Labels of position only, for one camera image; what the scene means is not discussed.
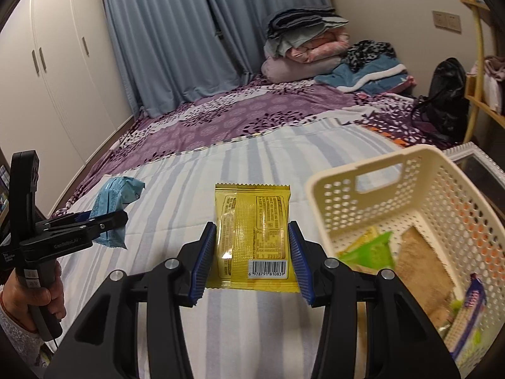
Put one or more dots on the beige wall socket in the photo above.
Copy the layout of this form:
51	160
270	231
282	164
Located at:
446	21

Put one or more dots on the yellow snack packet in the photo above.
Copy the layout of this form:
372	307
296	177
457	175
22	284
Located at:
252	225

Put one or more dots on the leopard print cloth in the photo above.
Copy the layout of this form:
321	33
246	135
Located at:
369	53

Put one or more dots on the white wardrobe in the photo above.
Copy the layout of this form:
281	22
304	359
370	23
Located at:
67	67

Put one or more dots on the black bag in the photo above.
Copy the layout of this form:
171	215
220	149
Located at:
446	102

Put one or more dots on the white framed mirror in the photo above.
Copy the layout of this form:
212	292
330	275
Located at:
465	150

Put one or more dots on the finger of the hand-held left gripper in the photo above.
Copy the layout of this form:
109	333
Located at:
106	223
82	217

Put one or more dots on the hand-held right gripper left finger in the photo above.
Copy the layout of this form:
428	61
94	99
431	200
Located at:
203	262

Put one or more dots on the blue curtain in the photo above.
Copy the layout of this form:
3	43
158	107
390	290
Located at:
177	39

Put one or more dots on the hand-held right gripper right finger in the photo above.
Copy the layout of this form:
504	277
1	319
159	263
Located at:
300	262

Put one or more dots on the purple floral bed sheet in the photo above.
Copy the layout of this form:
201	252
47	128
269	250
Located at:
236	114

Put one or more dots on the large tan snack packet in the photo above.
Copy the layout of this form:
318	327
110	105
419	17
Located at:
422	268

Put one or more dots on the person's left forearm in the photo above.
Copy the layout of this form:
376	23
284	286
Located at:
15	339

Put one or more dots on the cream perforated plastic basket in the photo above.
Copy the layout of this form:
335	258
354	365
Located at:
374	164

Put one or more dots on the pink clothes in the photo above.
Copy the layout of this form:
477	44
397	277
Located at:
495	67

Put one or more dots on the orange patterned cloth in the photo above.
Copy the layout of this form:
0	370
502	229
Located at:
388	137

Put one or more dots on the white blue striped sheet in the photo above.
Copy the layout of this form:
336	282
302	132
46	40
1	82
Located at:
177	189

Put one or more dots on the pink folded quilt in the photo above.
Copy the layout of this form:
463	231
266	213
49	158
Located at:
319	47

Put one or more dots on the light blue snack packet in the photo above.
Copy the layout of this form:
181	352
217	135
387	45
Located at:
112	197

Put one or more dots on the grey folded cloths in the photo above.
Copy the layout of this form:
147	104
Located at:
300	23

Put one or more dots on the wooden shelf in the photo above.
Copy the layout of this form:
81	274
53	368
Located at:
479	98

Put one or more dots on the large green snack packet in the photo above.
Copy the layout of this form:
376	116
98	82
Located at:
371	252

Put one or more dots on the blue fleece blanket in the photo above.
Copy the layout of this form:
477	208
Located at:
363	79

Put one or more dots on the person's left hand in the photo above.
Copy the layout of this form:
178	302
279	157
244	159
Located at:
15	300

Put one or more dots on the blue white striped snack packet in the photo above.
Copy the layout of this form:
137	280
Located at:
471	304

